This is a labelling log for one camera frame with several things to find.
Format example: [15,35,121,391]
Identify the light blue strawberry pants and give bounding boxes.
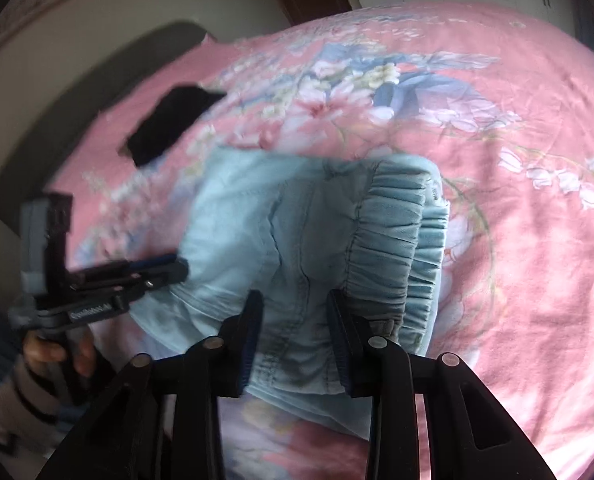
[131,146,450,437]

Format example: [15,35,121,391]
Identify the striped sleeve left forearm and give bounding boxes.
[0,315,60,463]

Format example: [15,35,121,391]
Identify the person's left hand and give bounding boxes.
[22,328,96,377]

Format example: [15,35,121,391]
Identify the grey bed headboard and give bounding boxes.
[0,19,218,239]

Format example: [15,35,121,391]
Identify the black folded garment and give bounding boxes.
[118,84,227,168]

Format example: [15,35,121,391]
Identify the pink floral bed quilt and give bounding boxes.
[46,0,594,480]

